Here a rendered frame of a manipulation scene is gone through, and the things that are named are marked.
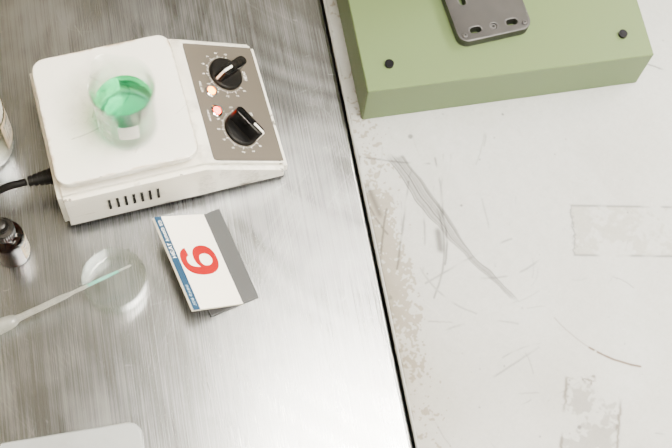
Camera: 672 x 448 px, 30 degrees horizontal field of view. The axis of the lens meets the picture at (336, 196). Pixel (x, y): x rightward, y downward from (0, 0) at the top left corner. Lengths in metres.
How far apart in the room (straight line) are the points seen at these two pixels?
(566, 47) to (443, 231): 0.20
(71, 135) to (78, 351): 0.18
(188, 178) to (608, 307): 0.39
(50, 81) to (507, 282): 0.43
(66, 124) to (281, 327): 0.25
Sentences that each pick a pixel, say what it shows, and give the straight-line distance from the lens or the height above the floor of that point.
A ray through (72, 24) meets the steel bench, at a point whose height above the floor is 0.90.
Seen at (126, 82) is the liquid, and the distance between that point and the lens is 1.03.
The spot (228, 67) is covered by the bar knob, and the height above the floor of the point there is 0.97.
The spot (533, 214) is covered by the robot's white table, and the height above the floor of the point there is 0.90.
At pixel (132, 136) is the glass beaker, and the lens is 1.03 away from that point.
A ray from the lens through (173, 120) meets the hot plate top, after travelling 1.06.
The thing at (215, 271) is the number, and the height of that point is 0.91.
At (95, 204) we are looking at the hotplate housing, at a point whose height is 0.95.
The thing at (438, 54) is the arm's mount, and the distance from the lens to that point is 1.14.
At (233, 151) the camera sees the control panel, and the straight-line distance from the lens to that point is 1.09.
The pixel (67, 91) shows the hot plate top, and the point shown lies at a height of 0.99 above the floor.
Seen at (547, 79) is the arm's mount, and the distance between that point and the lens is 1.18.
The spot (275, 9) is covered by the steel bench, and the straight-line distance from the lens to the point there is 1.22.
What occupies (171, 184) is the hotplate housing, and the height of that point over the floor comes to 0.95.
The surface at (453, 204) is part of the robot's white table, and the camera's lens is 1.14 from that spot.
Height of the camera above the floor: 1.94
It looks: 67 degrees down
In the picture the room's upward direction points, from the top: 11 degrees clockwise
